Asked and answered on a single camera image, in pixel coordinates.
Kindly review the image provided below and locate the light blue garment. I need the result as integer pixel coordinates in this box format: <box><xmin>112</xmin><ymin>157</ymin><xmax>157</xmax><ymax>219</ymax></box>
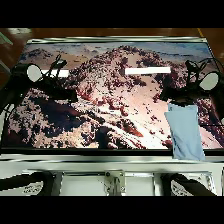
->
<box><xmin>164</xmin><ymin>102</ymin><xmax>207</xmax><ymax>162</ymax></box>

